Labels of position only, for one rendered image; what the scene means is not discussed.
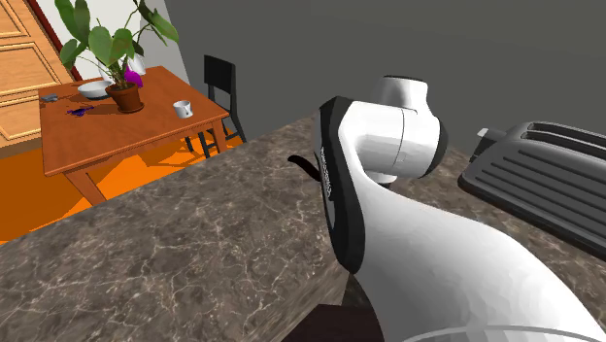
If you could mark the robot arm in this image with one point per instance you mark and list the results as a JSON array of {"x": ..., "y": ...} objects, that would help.
[{"x": 426, "y": 265}]

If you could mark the black curved object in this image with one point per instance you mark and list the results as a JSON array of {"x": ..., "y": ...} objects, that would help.
[{"x": 303, "y": 165}]

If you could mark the black chair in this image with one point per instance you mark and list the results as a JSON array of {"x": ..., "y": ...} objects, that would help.
[{"x": 218, "y": 75}]

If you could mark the wooden table with potted plant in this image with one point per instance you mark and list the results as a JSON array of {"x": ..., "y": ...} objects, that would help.
[{"x": 123, "y": 137}]

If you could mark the black toaster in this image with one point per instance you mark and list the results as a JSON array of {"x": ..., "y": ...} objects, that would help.
[{"x": 544, "y": 184}]

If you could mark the wooden panel door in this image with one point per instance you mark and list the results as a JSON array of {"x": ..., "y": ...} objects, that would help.
[{"x": 23, "y": 61}]

